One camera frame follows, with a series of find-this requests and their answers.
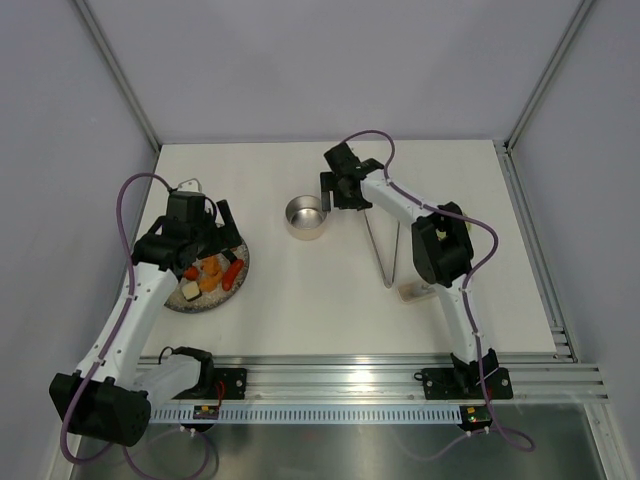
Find round steel bowl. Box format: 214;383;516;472
285;195;327;241

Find metal tongs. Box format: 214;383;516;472
364;209;401;289

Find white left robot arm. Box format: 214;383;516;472
49;190;242;447

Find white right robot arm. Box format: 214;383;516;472
320;142;499;396

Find small red tomato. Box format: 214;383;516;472
183;266;200;281

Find orange fried chicken piece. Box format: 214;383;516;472
199;256;224;293

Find red sausage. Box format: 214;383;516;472
221;258;245;291

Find white black sushi cube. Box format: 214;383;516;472
181;281;202;302

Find grey speckled plate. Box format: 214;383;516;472
164;241;250;314

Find clear cutlery case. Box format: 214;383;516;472
397;281;436;303

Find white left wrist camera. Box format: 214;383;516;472
176;178;204;196

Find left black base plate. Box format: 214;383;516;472
174;368;248;401

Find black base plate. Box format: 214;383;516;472
413;368;514;401
174;368;248;401

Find aluminium rail frame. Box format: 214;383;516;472
134;349;611;407

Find white slotted cable duct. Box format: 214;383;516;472
150;404;462;425

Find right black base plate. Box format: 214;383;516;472
413;368;514;401

